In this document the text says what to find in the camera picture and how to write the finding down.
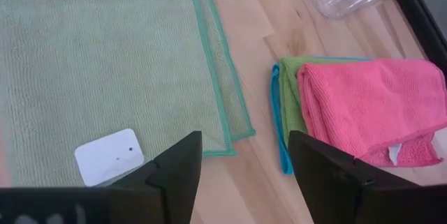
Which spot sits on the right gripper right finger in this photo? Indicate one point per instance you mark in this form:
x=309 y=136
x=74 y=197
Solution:
x=331 y=189

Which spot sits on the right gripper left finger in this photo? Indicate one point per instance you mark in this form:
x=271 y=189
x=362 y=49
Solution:
x=167 y=189

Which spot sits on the pink microfiber towel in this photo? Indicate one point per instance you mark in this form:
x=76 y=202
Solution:
x=366 y=105

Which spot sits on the bright green microfiber towel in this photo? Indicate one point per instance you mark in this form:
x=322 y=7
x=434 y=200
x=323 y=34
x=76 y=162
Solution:
x=290 y=105

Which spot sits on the blue microfiber towel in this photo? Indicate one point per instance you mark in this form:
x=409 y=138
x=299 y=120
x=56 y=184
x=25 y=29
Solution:
x=277 y=112

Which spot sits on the pale green microfiber towel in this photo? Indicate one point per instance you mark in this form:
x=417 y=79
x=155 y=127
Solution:
x=104 y=60

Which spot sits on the black aluminium table frame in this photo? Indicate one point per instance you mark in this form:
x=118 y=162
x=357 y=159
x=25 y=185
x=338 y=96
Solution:
x=426 y=28

